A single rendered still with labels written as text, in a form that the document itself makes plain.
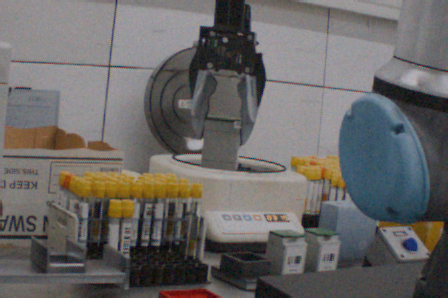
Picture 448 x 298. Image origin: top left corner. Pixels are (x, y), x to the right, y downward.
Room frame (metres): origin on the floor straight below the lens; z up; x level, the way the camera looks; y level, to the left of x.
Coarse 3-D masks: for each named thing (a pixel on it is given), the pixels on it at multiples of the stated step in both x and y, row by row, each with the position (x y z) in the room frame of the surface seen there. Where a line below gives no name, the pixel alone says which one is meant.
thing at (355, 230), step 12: (324, 204) 1.31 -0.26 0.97; (336, 204) 1.30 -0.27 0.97; (348, 204) 1.31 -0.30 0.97; (324, 216) 1.31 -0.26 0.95; (336, 216) 1.29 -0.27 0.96; (348, 216) 1.30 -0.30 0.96; (360, 216) 1.32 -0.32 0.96; (336, 228) 1.29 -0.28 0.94; (348, 228) 1.30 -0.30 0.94; (360, 228) 1.32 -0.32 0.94; (372, 228) 1.34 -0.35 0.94; (348, 240) 1.31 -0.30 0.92; (360, 240) 1.32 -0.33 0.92; (372, 240) 1.34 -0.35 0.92; (348, 252) 1.31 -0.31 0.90; (360, 252) 1.33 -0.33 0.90; (348, 264) 1.29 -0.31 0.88; (360, 264) 1.31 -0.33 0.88
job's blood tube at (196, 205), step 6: (192, 204) 1.19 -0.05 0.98; (198, 204) 1.19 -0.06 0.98; (192, 210) 1.19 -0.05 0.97; (198, 210) 1.19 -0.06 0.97; (192, 216) 1.19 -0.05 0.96; (198, 216) 1.19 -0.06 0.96; (192, 222) 1.19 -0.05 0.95; (198, 222) 1.19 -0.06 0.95; (192, 228) 1.19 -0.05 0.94; (192, 234) 1.19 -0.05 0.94; (192, 240) 1.19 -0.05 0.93; (192, 246) 1.19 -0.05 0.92; (186, 252) 1.19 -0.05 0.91; (192, 252) 1.19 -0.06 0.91; (186, 258) 1.19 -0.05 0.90; (192, 258) 1.19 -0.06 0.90
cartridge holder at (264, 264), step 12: (240, 252) 1.21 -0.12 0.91; (228, 264) 1.18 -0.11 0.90; (240, 264) 1.16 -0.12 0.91; (252, 264) 1.16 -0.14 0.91; (264, 264) 1.17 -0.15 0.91; (216, 276) 1.20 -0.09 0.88; (228, 276) 1.17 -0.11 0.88; (240, 276) 1.15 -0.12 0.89; (252, 276) 1.16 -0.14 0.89; (252, 288) 1.14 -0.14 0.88
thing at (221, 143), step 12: (216, 120) 1.17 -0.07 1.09; (204, 132) 1.17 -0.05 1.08; (216, 132) 1.17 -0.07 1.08; (228, 132) 1.16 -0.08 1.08; (204, 144) 1.17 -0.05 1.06; (216, 144) 1.16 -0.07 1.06; (228, 144) 1.16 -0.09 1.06; (204, 156) 1.17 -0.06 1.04; (216, 156) 1.16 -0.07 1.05; (228, 156) 1.16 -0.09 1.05; (204, 168) 1.17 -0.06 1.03; (216, 168) 1.16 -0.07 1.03; (228, 168) 1.16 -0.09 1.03
